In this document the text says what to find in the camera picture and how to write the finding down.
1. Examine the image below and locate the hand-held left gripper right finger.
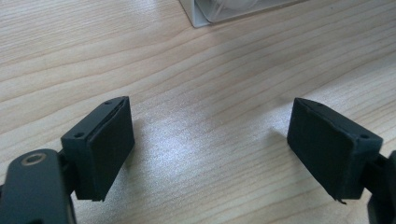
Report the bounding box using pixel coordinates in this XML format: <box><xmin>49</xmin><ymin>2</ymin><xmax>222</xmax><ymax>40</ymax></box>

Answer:
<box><xmin>286</xmin><ymin>97</ymin><xmax>384</xmax><ymax>202</ymax></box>

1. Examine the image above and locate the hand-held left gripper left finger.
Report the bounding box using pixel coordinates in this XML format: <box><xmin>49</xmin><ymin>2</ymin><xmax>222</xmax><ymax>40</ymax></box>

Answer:
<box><xmin>61</xmin><ymin>95</ymin><xmax>135</xmax><ymax>203</ymax></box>

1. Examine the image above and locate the white clear drawer organizer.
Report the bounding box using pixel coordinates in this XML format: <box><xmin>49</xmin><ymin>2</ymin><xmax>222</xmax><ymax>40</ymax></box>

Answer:
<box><xmin>178</xmin><ymin>0</ymin><xmax>310</xmax><ymax>29</ymax></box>

